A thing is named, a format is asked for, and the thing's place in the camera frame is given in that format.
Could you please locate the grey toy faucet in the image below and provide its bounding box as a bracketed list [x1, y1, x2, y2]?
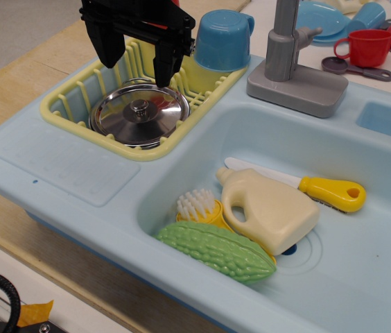
[246, 1, 349, 119]

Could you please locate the blue plastic cup background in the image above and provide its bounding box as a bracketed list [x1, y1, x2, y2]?
[346, 2, 386, 34]

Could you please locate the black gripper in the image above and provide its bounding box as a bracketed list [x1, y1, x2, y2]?
[79, 1, 196, 87]

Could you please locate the blue sink drain plug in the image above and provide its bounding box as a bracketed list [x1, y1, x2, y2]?
[282, 244, 297, 256]

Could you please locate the red plastic cup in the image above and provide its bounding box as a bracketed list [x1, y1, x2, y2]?
[333, 29, 391, 67]

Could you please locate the blue plastic plate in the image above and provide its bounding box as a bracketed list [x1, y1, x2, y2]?
[296, 1, 351, 45]

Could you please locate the yellow dish brush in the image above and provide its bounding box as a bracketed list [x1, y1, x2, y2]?
[175, 188, 277, 266]

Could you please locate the steel pot lid with knob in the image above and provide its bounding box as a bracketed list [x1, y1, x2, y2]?
[94, 83, 189, 145]

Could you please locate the light blue toy sink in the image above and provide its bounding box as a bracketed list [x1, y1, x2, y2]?
[0, 55, 391, 333]

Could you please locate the grey measuring spoon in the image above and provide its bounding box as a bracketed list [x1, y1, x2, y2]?
[321, 57, 391, 82]

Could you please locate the blue upturned plastic cup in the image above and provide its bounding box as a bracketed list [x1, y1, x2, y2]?
[194, 10, 254, 72]

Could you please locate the green toy bitter gourd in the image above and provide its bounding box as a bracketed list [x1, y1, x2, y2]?
[155, 221, 277, 284]

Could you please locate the yellow handled toy knife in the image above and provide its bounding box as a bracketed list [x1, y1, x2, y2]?
[224, 157, 367, 213]

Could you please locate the yellow dish rack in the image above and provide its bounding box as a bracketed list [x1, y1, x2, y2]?
[40, 39, 245, 161]

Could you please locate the cream toy detergent bottle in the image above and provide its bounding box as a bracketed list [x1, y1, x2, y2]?
[216, 167, 320, 256]

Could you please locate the yellow tape piece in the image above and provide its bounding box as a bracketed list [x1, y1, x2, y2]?
[17, 300, 54, 328]

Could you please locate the steel pot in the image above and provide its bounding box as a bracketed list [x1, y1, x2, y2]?
[88, 78, 191, 150]

